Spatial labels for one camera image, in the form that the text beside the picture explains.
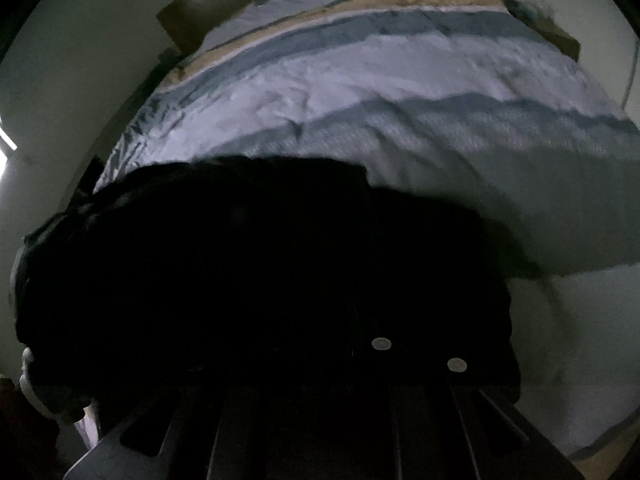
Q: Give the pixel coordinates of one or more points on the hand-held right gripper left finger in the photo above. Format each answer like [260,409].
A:
[190,440]

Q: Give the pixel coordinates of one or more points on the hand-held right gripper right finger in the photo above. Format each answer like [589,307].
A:
[425,435]

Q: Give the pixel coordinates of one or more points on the black puffer coat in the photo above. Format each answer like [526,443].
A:
[225,270]

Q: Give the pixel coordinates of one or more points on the bed with striped duvet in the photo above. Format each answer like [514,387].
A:
[400,90]

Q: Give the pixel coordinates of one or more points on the wooden bed headboard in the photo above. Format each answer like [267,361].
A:
[182,25]

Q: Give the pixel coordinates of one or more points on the white wardrobe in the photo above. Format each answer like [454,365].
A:
[590,5]

